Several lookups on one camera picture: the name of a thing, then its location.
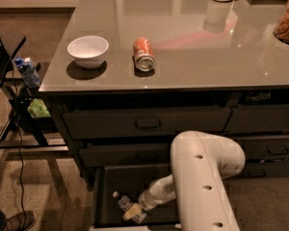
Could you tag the open bottom drawer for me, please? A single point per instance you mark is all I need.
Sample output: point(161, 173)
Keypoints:
point(131, 181)

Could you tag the green snack bag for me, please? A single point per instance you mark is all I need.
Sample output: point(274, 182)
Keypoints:
point(37, 109)

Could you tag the dark drawer cabinet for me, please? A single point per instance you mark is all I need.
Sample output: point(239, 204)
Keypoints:
point(61, 102)

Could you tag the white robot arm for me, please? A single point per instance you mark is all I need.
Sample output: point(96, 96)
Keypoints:
point(199, 163)

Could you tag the black side desk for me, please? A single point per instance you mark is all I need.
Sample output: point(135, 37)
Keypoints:
point(12, 88)

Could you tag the middle right drawer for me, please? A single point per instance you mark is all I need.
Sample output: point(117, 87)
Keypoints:
point(265, 148)

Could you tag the white ceramic bowl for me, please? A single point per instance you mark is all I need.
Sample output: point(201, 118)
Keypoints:
point(89, 51)

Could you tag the clear plastic water bottle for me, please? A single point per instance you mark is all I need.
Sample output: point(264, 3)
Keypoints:
point(125, 202)

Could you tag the brown shoe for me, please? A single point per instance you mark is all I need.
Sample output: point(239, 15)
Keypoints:
point(23, 221)

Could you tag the top right drawer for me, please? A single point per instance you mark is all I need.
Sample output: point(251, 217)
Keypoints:
point(258, 119)

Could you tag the middle left drawer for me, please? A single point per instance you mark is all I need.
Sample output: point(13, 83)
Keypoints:
point(125, 154)

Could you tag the top left drawer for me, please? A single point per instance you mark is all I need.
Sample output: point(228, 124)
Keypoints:
point(97, 124)

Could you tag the orange soda can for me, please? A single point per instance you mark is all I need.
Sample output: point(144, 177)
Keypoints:
point(143, 55)

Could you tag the bottom right drawer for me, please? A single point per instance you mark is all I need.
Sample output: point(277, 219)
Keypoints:
point(265, 170)

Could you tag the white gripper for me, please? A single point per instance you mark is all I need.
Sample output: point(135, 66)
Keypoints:
point(146, 200)

